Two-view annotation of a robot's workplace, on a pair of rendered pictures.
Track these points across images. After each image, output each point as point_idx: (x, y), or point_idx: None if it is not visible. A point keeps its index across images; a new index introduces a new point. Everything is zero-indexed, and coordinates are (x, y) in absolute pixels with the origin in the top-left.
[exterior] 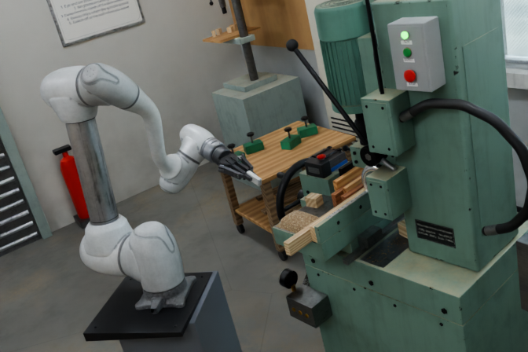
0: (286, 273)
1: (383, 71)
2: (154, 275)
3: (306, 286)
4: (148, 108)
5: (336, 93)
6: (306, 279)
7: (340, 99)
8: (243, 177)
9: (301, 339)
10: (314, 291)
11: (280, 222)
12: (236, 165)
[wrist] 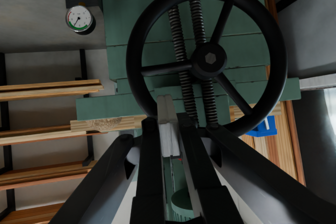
0: (79, 34)
1: (167, 213)
2: None
3: (99, 10)
4: None
5: (174, 219)
6: None
7: (172, 212)
8: (144, 131)
9: None
10: (103, 18)
11: (88, 124)
12: (197, 215)
